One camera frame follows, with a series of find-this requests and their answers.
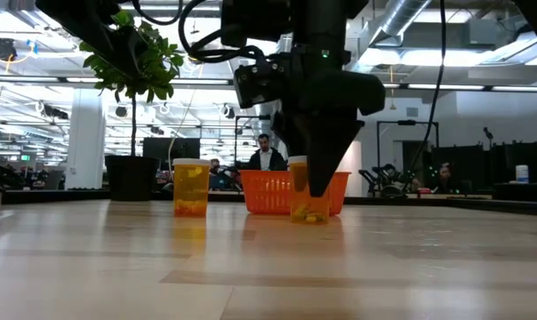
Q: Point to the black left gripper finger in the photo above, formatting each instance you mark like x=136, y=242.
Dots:
x=113, y=49

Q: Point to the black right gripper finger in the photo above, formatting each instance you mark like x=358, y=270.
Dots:
x=328, y=155
x=290, y=140

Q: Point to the amber pill bottle white cap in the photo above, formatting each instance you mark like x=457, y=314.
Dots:
x=300, y=204
x=191, y=186

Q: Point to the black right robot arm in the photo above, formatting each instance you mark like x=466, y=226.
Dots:
x=322, y=22

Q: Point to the black background robot arm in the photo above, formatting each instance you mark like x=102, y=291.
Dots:
x=384, y=180

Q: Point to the orange plastic basket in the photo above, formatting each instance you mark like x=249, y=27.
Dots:
x=264, y=191

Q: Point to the white door panel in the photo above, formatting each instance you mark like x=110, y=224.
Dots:
x=355, y=169

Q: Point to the standing person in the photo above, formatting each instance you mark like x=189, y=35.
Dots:
x=265, y=160

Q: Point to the green leafy indoor tree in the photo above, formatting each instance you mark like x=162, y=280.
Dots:
x=148, y=71

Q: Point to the long ceiling strip light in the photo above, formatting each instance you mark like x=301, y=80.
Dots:
x=390, y=85
x=517, y=88
x=28, y=79

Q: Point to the black round ceiling device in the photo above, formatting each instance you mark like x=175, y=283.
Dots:
x=4, y=49

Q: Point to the seated person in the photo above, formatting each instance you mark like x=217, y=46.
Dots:
x=215, y=171
x=445, y=178

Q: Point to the white round column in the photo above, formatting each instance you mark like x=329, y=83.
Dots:
x=85, y=142

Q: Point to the black monitor screen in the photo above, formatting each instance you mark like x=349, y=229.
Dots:
x=162, y=151

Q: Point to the black square plant pot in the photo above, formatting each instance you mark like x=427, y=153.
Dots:
x=131, y=178

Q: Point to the green exit sign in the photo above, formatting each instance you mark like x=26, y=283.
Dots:
x=26, y=157

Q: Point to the white cylindrical container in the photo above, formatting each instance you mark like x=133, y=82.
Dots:
x=522, y=174

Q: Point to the black metal frame stand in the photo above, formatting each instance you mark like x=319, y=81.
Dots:
x=246, y=117
x=406, y=123

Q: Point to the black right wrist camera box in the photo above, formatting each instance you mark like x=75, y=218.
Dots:
x=259, y=82

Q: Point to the silver slanted ceiling duct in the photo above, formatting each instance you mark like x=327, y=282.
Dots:
x=402, y=18

